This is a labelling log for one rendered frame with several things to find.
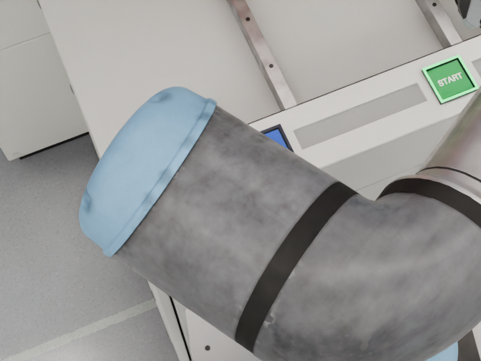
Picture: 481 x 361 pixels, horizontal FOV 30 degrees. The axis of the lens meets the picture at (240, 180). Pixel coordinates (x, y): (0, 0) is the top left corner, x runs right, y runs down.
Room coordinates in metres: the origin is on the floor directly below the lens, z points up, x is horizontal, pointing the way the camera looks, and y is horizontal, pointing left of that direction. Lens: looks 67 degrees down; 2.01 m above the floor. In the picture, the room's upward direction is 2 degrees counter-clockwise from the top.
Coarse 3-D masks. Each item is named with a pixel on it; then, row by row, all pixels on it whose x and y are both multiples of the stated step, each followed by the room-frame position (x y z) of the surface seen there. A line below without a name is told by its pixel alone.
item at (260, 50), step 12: (228, 0) 0.79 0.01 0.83; (240, 0) 0.78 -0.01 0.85; (240, 12) 0.76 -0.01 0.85; (240, 24) 0.75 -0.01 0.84; (252, 24) 0.74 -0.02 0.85; (252, 36) 0.72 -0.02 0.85; (252, 48) 0.71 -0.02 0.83; (264, 48) 0.70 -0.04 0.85; (264, 60) 0.68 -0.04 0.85; (264, 72) 0.66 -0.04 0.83; (276, 72) 0.65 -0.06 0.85; (276, 84) 0.63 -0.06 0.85; (276, 96) 0.62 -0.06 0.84; (288, 96) 0.61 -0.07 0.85
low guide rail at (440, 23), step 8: (416, 0) 0.79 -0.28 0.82; (424, 0) 0.77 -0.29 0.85; (432, 0) 0.77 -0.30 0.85; (424, 8) 0.77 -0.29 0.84; (432, 8) 0.76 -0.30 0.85; (440, 8) 0.76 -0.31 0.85; (424, 16) 0.76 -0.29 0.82; (432, 16) 0.75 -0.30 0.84; (440, 16) 0.74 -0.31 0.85; (448, 16) 0.74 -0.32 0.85; (432, 24) 0.74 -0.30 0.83; (440, 24) 0.73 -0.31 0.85; (448, 24) 0.73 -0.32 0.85; (440, 32) 0.72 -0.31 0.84; (448, 32) 0.71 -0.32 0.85; (456, 32) 0.71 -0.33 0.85; (440, 40) 0.71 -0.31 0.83; (448, 40) 0.70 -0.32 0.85; (456, 40) 0.70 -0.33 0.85
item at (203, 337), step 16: (192, 320) 0.29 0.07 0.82; (192, 336) 0.27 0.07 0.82; (208, 336) 0.27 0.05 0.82; (224, 336) 0.27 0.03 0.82; (480, 336) 0.26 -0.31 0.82; (192, 352) 0.25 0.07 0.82; (208, 352) 0.25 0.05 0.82; (224, 352) 0.25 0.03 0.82; (240, 352) 0.25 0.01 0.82; (480, 352) 0.24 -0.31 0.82
